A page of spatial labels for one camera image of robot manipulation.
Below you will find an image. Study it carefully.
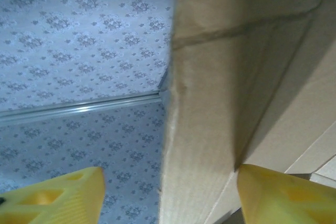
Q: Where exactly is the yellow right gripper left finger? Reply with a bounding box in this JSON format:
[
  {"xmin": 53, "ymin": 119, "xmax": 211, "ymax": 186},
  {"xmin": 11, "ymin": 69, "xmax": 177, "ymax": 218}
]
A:
[{"xmin": 0, "ymin": 166, "xmax": 107, "ymax": 224}]

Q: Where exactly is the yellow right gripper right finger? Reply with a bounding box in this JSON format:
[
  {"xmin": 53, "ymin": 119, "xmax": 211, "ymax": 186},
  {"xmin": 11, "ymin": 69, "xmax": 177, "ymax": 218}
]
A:
[{"xmin": 237, "ymin": 163, "xmax": 336, "ymax": 224}]

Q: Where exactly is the brown cardboard paper box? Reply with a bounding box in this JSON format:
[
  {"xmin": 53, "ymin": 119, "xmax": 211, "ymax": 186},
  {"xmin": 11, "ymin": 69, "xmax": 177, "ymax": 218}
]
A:
[{"xmin": 157, "ymin": 0, "xmax": 336, "ymax": 224}]

